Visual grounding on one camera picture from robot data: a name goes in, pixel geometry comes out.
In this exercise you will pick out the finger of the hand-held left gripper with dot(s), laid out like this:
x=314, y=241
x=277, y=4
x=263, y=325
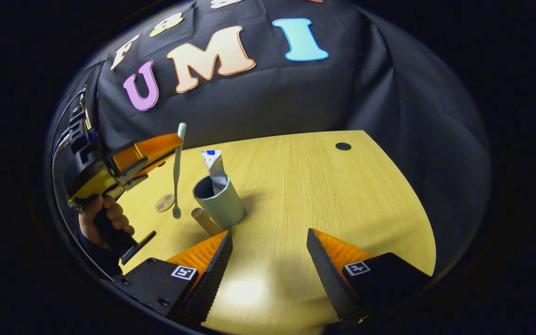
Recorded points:
x=151, y=149

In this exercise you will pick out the pale green toothbrush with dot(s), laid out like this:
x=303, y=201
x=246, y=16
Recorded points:
x=176, y=177

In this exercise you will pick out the white toothpaste tube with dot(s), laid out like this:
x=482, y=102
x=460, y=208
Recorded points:
x=216, y=172

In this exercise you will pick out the black backdrop cloth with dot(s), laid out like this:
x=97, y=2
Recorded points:
x=272, y=102

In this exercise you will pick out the wooden desktop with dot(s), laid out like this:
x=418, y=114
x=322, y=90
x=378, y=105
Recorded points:
x=319, y=186

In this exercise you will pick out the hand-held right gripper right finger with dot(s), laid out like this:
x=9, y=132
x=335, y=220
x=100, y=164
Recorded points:
x=328, y=274

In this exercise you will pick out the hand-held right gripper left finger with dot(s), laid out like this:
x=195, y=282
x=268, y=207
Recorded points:
x=210, y=279

